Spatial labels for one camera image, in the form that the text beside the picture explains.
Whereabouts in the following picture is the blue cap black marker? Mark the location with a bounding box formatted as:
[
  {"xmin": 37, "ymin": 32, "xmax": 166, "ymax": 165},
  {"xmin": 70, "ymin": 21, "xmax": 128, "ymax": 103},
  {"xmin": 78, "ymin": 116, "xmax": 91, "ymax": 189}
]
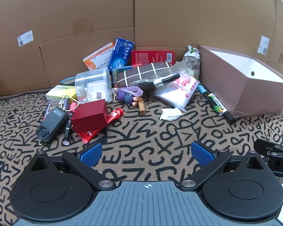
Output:
[{"xmin": 197, "ymin": 84, "xmax": 223, "ymax": 117}]

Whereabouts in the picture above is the black handheld device with hook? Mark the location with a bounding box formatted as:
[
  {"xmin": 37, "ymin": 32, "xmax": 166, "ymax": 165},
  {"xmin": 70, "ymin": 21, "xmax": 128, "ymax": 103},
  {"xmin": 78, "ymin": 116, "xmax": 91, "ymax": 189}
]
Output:
[{"xmin": 36, "ymin": 95, "xmax": 80, "ymax": 145}]

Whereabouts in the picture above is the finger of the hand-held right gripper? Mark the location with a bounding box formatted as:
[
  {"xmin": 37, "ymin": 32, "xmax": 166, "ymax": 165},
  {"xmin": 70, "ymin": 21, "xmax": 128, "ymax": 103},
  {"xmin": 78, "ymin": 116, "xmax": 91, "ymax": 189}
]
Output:
[{"xmin": 253, "ymin": 138, "xmax": 283, "ymax": 157}]

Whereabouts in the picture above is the dark card box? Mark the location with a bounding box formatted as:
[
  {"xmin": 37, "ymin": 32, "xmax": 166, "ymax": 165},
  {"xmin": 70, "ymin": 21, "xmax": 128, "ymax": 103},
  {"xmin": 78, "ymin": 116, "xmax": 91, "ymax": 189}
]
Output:
[{"xmin": 43, "ymin": 99, "xmax": 70, "ymax": 120}]

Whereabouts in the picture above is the brown cardboard sheet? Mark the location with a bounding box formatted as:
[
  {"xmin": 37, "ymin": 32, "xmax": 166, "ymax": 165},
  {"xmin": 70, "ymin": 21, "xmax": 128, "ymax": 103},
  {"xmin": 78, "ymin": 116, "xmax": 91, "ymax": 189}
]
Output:
[
  {"xmin": 0, "ymin": 0, "xmax": 135, "ymax": 97},
  {"xmin": 134, "ymin": 0, "xmax": 283, "ymax": 76}
]

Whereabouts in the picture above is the orange white medicine box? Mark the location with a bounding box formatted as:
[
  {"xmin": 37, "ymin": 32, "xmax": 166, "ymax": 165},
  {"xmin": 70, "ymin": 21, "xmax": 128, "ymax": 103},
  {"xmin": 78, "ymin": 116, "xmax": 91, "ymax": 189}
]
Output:
[{"xmin": 82, "ymin": 42, "xmax": 115, "ymax": 70}]

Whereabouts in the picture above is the purple figurine keychain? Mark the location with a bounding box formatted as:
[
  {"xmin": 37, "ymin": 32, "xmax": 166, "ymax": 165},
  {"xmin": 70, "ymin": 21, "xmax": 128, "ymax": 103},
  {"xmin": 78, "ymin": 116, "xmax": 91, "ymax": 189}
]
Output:
[{"xmin": 112, "ymin": 87, "xmax": 143, "ymax": 106}]

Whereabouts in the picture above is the white red plastic bag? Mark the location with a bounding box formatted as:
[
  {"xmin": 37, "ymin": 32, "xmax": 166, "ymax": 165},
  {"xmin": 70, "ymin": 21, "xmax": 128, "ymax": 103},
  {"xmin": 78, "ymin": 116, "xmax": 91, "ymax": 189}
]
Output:
[{"xmin": 153, "ymin": 75, "xmax": 201, "ymax": 111}]

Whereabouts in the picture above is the brown checked pencil pouch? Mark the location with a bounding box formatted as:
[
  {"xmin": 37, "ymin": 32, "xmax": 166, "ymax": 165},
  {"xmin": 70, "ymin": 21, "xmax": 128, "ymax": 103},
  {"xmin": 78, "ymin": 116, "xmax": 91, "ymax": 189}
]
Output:
[{"xmin": 115, "ymin": 62, "xmax": 172, "ymax": 89}]

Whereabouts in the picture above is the white marker with black cap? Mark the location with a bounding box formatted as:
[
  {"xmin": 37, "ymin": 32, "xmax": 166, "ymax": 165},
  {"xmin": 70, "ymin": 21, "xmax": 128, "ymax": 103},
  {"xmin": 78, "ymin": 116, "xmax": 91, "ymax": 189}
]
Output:
[{"xmin": 208, "ymin": 93, "xmax": 236, "ymax": 124}]

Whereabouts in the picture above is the black pen flashlight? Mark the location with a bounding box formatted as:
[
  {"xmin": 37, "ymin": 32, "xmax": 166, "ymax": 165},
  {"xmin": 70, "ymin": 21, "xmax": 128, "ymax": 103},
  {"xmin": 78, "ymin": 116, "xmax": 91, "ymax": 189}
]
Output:
[{"xmin": 62, "ymin": 112, "xmax": 74, "ymax": 146}]

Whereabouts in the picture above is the dried herb bag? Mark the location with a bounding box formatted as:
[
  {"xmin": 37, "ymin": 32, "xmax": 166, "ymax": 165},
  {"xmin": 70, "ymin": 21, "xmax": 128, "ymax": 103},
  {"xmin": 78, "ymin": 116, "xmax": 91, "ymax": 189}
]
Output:
[{"xmin": 183, "ymin": 45, "xmax": 201, "ymax": 80}]

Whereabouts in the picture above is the teal flat item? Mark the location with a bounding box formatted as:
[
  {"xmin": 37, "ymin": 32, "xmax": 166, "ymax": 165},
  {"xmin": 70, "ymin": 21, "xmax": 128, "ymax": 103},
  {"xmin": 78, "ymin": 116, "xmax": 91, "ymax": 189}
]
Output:
[{"xmin": 60, "ymin": 76, "xmax": 76, "ymax": 86}]

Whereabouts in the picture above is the red flat box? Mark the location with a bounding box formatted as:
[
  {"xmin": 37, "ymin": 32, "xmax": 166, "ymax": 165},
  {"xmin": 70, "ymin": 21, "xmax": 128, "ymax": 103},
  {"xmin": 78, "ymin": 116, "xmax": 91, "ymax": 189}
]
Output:
[{"xmin": 131, "ymin": 50, "xmax": 175, "ymax": 67}]

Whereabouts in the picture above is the tan letter-print mat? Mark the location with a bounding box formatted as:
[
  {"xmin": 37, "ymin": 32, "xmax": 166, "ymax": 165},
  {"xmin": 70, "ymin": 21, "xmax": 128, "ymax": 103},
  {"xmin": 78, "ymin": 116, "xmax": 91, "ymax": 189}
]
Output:
[{"xmin": 0, "ymin": 82, "xmax": 283, "ymax": 226}]

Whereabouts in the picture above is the red squeeze tube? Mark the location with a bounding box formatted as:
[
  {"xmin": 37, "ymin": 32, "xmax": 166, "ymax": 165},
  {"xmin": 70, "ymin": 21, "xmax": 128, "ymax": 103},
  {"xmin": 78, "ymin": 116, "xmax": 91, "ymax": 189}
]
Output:
[{"xmin": 77, "ymin": 108, "xmax": 124, "ymax": 144}]

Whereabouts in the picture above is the blue medicine box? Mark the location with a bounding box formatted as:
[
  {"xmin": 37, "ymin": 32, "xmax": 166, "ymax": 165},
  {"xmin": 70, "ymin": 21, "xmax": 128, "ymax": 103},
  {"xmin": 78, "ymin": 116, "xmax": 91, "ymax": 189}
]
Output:
[{"xmin": 108, "ymin": 37, "xmax": 135, "ymax": 72}]

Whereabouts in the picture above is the yellow green box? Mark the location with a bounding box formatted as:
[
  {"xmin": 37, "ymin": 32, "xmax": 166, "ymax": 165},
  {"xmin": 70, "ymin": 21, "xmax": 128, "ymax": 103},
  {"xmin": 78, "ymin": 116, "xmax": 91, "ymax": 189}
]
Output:
[{"xmin": 45, "ymin": 85, "xmax": 78, "ymax": 103}]

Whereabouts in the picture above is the clear bag with black brush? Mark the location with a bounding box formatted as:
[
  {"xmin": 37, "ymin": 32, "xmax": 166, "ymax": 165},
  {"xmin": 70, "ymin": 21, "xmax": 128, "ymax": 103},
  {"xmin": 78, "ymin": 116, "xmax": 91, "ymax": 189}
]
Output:
[{"xmin": 130, "ymin": 61, "xmax": 188, "ymax": 97}]

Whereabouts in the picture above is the red gift box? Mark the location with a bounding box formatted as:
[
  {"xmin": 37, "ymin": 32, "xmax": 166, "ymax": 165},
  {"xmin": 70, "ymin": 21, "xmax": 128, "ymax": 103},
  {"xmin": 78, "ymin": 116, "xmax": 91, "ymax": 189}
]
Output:
[{"xmin": 71, "ymin": 99, "xmax": 109, "ymax": 133}]

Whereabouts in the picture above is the wooden clothespin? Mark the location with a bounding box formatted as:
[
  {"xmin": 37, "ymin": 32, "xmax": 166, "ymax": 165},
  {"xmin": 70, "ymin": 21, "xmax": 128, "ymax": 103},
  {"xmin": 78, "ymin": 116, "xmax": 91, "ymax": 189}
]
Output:
[{"xmin": 137, "ymin": 96, "xmax": 147, "ymax": 116}]

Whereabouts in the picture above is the white shipping label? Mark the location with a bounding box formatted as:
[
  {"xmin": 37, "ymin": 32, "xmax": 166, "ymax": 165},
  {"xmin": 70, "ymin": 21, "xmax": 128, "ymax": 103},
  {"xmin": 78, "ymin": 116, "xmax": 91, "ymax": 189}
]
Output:
[
  {"xmin": 17, "ymin": 30, "xmax": 35, "ymax": 47},
  {"xmin": 258, "ymin": 35, "xmax": 270, "ymax": 54}
]

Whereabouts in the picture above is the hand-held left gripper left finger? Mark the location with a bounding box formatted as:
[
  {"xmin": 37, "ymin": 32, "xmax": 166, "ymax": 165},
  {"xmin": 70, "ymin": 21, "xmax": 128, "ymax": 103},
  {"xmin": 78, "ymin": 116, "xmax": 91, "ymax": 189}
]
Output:
[{"xmin": 29, "ymin": 142, "xmax": 116, "ymax": 192}]

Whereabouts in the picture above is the white crumpled wrapper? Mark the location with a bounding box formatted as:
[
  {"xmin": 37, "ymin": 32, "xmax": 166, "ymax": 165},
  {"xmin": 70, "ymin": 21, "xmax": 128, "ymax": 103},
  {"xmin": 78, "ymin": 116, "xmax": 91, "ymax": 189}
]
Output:
[{"xmin": 159, "ymin": 107, "xmax": 182, "ymax": 121}]

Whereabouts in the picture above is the clear plastic jar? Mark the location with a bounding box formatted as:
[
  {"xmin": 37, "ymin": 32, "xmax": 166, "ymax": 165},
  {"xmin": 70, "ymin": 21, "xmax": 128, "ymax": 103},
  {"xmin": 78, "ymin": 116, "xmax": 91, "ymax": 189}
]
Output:
[{"xmin": 75, "ymin": 67, "xmax": 112, "ymax": 104}]

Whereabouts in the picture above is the pink cardboard box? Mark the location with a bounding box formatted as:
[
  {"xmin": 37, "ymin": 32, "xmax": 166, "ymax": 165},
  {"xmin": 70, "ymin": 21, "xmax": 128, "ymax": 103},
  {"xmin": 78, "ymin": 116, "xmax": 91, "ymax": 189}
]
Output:
[{"xmin": 198, "ymin": 45, "xmax": 283, "ymax": 118}]

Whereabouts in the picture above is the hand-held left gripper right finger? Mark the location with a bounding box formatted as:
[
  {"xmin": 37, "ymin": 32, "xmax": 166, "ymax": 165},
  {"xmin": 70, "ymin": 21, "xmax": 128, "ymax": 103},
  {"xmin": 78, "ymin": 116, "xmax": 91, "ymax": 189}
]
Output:
[{"xmin": 179, "ymin": 141, "xmax": 266, "ymax": 192}]

